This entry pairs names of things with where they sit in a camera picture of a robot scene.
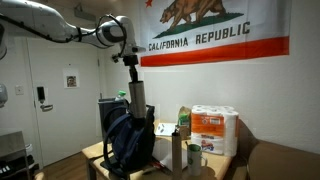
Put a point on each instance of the small portrait poster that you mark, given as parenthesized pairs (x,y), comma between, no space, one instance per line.
(71,81)

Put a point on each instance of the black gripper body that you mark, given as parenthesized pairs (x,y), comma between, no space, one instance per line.
(130,60)

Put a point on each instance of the navy blue backpack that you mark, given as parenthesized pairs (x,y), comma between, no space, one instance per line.
(133,143)

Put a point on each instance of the tall stainless steel bottle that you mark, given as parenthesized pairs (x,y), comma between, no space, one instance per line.
(176,156)
(137,100)

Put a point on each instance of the light wooden desk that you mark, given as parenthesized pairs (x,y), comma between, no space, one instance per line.
(216,166)

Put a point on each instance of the brown green snack bag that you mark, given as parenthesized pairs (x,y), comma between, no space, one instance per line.
(184,116)

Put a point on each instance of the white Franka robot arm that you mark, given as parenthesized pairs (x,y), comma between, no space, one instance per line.
(40,16)

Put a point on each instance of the white mug green logo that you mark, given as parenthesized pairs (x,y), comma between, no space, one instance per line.
(194,160)

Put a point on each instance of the green cap plastic bottle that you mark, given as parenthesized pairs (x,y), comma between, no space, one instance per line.
(120,95)

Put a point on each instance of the orange paper towel pack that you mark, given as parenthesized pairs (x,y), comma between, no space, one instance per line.
(213,126)

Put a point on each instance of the white door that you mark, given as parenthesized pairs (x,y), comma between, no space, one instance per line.
(66,126)

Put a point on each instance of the California Republic flag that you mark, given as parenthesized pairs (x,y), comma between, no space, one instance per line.
(216,53)

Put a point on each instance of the white wall dispenser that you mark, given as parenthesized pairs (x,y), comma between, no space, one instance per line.
(2,95)

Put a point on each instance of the grey metal cart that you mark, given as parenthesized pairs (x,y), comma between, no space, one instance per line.
(11,143)

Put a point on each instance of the white dotted box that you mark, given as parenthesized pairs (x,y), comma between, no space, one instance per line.
(165,129)

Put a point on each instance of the white light switch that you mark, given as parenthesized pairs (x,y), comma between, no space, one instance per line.
(19,89)

